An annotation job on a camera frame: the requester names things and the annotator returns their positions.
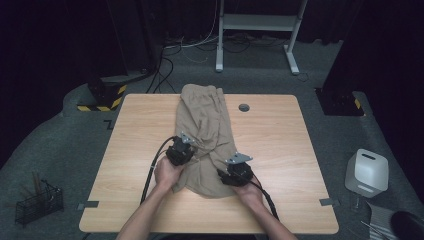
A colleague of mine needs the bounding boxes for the white box appliance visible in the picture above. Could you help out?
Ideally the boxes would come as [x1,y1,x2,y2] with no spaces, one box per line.
[344,148,390,199]

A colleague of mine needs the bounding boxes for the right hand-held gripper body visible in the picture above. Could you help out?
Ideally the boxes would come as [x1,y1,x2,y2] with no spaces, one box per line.
[223,152,254,187]

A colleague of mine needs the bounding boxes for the black floor cables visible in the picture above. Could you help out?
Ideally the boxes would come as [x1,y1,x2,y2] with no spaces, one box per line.
[145,31,284,95]

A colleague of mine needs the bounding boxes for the white metal stand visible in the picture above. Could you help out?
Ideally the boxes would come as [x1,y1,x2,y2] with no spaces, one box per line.
[215,0,308,76]

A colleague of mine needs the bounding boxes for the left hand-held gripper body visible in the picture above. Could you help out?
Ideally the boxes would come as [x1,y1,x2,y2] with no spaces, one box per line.
[165,132,196,167]

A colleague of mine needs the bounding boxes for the beige shorts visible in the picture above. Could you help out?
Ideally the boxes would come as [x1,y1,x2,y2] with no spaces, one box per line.
[172,83,249,200]

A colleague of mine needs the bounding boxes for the wooden sticks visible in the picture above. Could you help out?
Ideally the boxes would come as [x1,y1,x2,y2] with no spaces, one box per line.
[31,171,43,201]

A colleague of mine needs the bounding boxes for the black round object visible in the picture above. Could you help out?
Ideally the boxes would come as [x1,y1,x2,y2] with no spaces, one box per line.
[389,210,424,240]

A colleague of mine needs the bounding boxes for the grey tape piece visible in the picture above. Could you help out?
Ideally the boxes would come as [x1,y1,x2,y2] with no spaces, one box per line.
[318,197,341,207]
[77,200,100,211]

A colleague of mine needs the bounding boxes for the white floor cable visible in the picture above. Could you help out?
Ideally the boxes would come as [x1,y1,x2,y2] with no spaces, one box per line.
[163,0,221,50]

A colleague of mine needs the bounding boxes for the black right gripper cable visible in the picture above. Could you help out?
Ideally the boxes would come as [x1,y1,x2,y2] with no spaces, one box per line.
[249,172,280,222]

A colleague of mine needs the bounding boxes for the black yellow striped base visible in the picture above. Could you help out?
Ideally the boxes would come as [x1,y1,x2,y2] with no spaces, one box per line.
[76,73,129,113]

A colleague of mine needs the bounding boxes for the black pillar base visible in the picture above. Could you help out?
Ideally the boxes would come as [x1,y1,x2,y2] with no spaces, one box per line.
[314,87,365,117]

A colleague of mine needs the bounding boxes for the black wire basket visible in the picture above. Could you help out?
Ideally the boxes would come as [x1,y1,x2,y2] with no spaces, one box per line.
[14,179,65,226]

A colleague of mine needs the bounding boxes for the person's left hand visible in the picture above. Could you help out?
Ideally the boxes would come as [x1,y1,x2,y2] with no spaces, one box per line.
[153,156,185,195]

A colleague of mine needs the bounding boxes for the person's right hand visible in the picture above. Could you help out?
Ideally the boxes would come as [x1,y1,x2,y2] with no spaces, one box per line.
[231,175,265,210]

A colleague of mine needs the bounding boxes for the grey striped sheet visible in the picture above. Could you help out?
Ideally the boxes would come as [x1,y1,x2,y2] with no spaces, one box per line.
[365,201,398,240]

